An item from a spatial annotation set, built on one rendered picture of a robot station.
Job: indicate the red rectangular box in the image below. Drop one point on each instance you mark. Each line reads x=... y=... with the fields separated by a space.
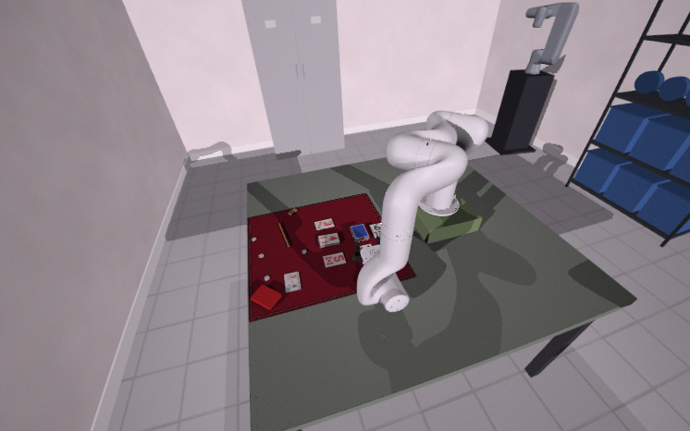
x=266 y=297

